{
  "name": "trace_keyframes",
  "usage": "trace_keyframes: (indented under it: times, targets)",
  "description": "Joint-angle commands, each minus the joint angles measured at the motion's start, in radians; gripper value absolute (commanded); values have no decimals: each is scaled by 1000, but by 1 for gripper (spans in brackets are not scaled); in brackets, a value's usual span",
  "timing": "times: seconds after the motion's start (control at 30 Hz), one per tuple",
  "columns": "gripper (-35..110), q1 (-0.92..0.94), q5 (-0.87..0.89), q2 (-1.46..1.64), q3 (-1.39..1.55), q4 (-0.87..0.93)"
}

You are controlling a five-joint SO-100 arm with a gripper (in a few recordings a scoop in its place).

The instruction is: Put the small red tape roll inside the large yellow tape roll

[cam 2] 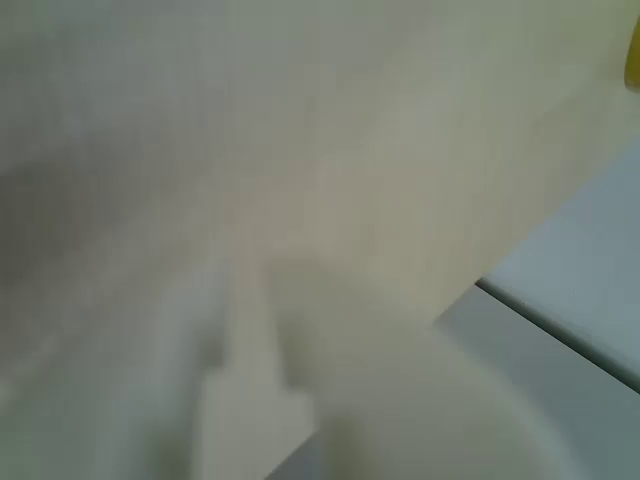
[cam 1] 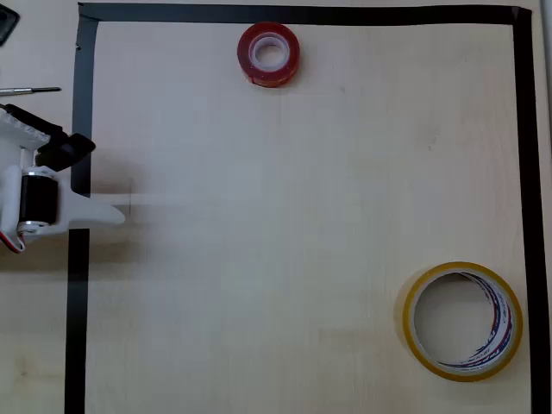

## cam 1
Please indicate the big yellow tape roll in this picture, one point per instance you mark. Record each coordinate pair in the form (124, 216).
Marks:
(409, 319)

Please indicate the small red tape roll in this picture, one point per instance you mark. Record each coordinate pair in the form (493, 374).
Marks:
(286, 56)

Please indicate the long black bar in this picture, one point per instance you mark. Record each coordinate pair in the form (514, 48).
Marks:
(302, 14)

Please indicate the thin metal screwdriver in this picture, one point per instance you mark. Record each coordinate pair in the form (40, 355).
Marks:
(26, 90)

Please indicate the black angular object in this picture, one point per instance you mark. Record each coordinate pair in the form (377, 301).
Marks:
(6, 26)

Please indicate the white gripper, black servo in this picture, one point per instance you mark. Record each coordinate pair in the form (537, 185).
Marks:
(40, 199)

